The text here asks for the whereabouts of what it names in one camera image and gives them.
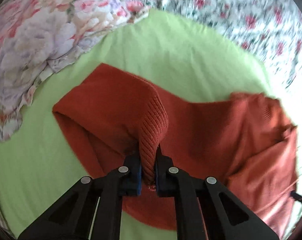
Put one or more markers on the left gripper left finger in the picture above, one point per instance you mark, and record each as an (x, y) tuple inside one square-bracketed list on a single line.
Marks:
[(92, 208)]

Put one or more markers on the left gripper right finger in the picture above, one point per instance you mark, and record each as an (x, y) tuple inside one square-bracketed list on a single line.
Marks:
[(204, 208)]

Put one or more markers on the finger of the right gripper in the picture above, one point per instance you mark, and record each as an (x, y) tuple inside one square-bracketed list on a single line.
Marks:
[(296, 196)]

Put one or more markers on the orange knit sweater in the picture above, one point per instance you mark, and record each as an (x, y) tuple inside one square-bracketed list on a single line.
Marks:
[(246, 142)]

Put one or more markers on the light green bed sheet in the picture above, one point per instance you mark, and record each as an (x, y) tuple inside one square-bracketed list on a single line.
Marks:
[(185, 58)]

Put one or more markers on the rose print floral quilt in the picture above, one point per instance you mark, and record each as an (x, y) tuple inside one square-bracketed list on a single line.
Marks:
[(269, 29)]

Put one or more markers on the pastel floral pillow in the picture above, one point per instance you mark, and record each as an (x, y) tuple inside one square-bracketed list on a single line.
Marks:
[(39, 38)]

